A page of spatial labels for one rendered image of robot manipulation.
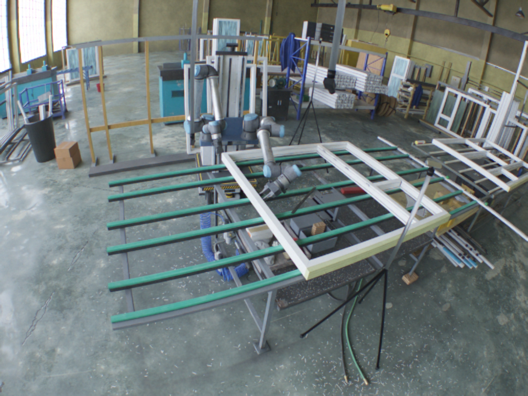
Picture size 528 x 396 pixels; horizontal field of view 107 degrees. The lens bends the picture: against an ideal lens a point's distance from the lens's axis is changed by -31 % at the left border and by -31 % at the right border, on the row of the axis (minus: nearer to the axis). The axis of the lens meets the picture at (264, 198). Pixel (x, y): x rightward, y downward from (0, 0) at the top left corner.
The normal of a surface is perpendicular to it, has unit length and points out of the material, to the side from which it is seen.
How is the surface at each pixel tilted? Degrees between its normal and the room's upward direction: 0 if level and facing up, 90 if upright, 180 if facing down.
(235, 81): 90
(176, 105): 90
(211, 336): 0
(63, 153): 90
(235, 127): 90
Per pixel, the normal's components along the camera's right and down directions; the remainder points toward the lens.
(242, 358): 0.09, -0.83
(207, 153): 0.27, 0.55
